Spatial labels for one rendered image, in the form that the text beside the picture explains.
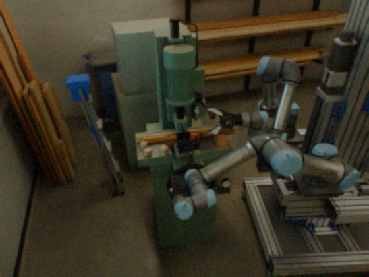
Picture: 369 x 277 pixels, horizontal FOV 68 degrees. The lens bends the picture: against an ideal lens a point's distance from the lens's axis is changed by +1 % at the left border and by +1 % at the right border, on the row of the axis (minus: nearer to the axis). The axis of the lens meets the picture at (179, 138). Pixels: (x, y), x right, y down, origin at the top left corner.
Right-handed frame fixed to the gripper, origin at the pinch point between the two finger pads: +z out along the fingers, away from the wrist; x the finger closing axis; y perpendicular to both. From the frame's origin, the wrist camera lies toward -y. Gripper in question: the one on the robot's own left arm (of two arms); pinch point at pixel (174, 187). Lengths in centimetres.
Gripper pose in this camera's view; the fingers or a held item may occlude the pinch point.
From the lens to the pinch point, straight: 153.4
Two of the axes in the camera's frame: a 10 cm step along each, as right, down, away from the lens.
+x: 9.9, -1.1, 1.1
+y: 1.0, 9.9, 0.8
